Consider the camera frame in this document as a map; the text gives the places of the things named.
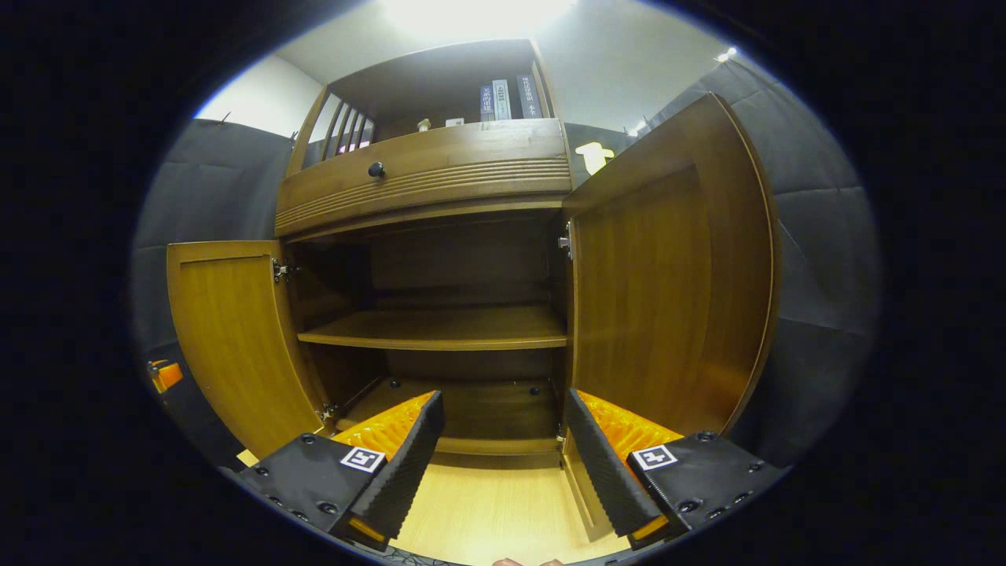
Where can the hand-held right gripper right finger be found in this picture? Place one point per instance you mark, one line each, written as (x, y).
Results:
(601, 472)

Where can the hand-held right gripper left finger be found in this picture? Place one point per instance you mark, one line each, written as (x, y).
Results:
(409, 464)

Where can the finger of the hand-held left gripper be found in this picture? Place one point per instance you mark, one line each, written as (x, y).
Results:
(167, 376)

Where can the wooden double-door shoe cabinet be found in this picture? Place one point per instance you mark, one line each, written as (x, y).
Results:
(424, 196)

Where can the metal door hinge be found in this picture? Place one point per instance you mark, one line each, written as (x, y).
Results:
(327, 412)
(566, 240)
(281, 271)

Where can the wooden cabinet drawer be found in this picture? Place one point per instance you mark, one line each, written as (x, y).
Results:
(471, 149)

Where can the wooden inner shelf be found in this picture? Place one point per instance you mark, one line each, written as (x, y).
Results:
(440, 328)

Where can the black drawer knob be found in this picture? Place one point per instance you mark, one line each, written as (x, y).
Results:
(376, 170)

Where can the pink and white poster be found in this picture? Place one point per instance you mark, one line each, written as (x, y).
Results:
(355, 144)

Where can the small ceiling light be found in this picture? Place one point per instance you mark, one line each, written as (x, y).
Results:
(638, 127)
(725, 55)

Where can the dark blue book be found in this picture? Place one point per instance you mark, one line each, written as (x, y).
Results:
(487, 104)

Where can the light grey book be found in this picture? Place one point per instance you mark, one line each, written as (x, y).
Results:
(501, 100)

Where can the dark grey book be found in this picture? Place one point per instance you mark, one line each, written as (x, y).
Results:
(530, 97)

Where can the large ceiling light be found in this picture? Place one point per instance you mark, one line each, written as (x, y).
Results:
(479, 16)

